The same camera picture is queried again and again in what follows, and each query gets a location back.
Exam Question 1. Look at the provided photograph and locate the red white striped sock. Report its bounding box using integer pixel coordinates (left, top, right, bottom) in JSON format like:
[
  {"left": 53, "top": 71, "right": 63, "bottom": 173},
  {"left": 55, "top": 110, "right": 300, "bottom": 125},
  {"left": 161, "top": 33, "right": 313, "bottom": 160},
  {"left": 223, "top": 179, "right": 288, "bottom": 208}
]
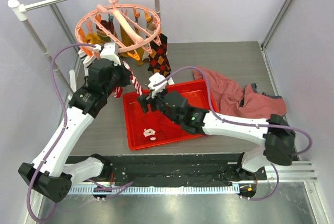
[
  {"left": 122, "top": 61, "right": 143, "bottom": 96},
  {"left": 112, "top": 87, "right": 123, "bottom": 98}
]

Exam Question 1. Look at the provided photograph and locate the red santa sock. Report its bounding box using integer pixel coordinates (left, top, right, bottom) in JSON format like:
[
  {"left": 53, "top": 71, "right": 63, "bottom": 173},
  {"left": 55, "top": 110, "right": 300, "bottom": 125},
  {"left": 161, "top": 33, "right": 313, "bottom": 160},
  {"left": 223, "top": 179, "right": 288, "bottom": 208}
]
[{"left": 141, "top": 121, "right": 166, "bottom": 142}]

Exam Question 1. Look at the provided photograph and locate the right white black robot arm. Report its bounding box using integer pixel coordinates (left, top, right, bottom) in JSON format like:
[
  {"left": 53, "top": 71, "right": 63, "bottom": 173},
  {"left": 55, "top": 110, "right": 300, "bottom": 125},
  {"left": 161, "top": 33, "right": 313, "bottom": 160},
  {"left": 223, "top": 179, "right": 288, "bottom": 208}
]
[{"left": 137, "top": 91, "right": 295, "bottom": 180}]

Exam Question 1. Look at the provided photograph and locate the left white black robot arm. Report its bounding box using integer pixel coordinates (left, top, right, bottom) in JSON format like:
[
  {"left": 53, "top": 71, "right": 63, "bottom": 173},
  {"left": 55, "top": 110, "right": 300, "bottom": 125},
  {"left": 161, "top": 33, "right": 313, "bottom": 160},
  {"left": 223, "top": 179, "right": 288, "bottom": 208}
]
[{"left": 18, "top": 58, "right": 132, "bottom": 203}]

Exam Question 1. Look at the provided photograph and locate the pink round clip hanger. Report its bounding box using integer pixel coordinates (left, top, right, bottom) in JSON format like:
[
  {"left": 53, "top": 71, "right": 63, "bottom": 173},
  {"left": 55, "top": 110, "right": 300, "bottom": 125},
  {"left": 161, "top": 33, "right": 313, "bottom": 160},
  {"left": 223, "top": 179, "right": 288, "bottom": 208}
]
[{"left": 75, "top": 0, "right": 162, "bottom": 62}]

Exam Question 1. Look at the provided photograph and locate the red plastic tray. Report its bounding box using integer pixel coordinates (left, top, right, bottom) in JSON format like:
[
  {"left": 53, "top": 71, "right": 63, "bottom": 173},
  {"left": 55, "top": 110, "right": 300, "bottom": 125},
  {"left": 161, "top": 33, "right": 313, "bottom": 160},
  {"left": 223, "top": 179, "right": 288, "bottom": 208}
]
[{"left": 123, "top": 79, "right": 210, "bottom": 150}]

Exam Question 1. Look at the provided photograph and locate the mustard yellow sock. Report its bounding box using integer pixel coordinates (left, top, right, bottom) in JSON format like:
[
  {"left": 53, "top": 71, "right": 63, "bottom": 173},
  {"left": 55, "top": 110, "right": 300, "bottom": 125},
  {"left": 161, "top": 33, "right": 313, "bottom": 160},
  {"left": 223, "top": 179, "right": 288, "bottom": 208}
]
[
  {"left": 120, "top": 24, "right": 147, "bottom": 66},
  {"left": 85, "top": 32, "right": 101, "bottom": 45}
]

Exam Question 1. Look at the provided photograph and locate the black argyle sock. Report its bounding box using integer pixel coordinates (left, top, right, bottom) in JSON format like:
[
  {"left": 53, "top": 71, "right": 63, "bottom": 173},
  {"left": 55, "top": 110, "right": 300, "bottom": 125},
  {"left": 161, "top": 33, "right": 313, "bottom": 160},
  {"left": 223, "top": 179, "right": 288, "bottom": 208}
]
[
  {"left": 146, "top": 21, "right": 161, "bottom": 36},
  {"left": 148, "top": 33, "right": 171, "bottom": 77}
]

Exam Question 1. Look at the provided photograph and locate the white black striped sock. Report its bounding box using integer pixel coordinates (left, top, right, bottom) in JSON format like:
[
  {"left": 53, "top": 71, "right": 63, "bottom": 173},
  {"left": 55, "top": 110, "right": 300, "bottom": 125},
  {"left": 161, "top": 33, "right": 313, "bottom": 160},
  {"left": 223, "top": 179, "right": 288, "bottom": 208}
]
[{"left": 78, "top": 49, "right": 91, "bottom": 65}]

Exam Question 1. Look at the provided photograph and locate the beige brown striped sock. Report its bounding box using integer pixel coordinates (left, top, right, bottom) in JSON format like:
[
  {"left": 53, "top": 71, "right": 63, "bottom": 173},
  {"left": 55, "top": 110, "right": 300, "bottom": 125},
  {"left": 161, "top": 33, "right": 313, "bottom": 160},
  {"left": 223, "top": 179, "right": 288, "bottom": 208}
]
[{"left": 96, "top": 19, "right": 118, "bottom": 44}]

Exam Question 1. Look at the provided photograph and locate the pink crumpled garment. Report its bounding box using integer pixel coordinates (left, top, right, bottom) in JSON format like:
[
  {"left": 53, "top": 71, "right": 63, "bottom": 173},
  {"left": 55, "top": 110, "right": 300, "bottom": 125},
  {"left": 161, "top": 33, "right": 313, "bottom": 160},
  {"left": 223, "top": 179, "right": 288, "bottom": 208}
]
[{"left": 193, "top": 67, "right": 287, "bottom": 119}]

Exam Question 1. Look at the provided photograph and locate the white clothes rack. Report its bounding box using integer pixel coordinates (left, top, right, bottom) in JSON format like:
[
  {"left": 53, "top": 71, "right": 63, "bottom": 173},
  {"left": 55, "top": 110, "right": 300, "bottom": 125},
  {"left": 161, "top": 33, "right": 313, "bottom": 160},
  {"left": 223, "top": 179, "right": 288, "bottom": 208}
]
[{"left": 7, "top": 0, "right": 160, "bottom": 60}]

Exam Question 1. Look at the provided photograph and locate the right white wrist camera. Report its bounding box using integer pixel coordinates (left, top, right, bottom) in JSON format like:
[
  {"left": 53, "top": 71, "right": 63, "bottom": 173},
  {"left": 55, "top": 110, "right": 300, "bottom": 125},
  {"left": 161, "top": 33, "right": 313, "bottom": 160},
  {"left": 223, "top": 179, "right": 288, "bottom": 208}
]
[{"left": 147, "top": 73, "right": 168, "bottom": 99}]

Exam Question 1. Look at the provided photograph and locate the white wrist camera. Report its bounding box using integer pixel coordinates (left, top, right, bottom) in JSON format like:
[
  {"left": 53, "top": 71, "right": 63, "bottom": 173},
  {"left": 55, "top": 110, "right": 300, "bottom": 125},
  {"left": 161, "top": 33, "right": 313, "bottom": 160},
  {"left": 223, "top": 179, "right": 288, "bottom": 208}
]
[
  {"left": 147, "top": 73, "right": 168, "bottom": 99},
  {"left": 93, "top": 42, "right": 121, "bottom": 66}
]

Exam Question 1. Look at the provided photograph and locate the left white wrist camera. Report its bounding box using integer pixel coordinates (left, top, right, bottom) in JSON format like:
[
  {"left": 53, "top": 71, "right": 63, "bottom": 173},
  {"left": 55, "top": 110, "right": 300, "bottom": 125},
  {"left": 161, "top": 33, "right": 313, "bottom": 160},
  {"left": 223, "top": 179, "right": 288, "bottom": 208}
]
[{"left": 93, "top": 42, "right": 121, "bottom": 66}]

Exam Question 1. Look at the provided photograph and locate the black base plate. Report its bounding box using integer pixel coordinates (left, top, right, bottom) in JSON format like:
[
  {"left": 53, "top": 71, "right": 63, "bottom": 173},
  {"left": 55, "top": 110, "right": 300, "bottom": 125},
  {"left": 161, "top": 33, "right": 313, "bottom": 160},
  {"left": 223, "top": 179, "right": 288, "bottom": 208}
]
[{"left": 93, "top": 154, "right": 267, "bottom": 187}]

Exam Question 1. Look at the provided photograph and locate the white slotted cable duct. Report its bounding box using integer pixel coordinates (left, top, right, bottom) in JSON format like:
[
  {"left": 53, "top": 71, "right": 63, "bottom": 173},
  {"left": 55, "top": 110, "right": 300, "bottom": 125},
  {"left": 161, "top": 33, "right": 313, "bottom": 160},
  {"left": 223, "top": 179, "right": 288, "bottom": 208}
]
[{"left": 68, "top": 183, "right": 240, "bottom": 196}]

